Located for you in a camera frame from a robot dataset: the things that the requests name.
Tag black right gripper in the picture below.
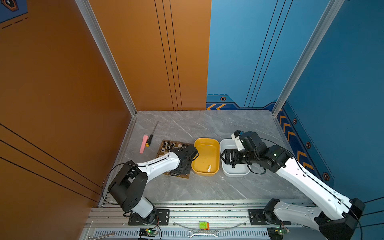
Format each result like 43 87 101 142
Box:
218 148 258 165

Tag yellow plastic tray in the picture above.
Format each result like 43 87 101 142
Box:
192 138 221 177

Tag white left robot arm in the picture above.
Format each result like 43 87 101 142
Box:
108 145 199 224

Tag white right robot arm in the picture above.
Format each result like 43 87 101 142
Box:
220 131 366 240

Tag black chess pieces on board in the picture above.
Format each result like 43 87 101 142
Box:
162 141 189 150

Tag green circuit board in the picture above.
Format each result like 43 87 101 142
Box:
139 228 159 239

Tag white plastic tray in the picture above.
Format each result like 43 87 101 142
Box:
220 139 250 178

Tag brown chessboard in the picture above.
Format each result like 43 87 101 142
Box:
156 140 198 179

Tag green orange small box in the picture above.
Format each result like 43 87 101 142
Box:
199 222 210 230

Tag silver wrench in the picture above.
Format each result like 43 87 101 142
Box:
187 230 220 238

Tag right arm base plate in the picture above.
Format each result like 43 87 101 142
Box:
248 209 292 226

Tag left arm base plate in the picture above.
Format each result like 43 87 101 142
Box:
128 209 170 226

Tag aluminium right corner post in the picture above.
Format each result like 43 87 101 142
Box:
272 0 345 117

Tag aluminium corner post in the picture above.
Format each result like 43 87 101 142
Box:
272 0 345 117
75 0 138 117

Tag aluminium left corner post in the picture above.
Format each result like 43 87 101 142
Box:
75 0 138 117

